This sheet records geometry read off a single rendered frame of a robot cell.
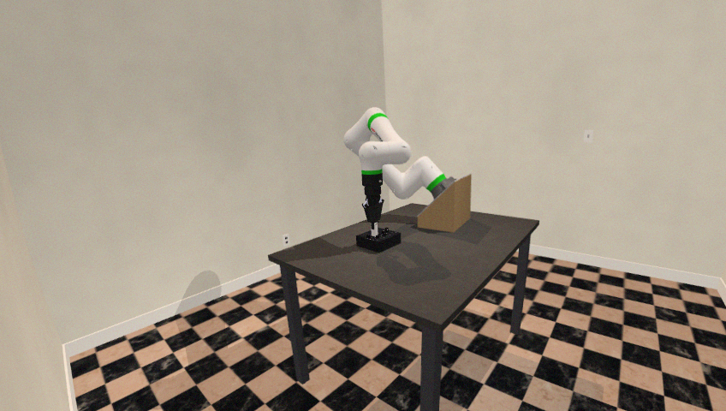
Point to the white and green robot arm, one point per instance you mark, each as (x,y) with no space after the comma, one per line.
(392,149)

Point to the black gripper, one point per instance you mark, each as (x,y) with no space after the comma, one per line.
(373,207)

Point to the black lighting desk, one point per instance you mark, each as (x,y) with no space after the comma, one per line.
(384,239)

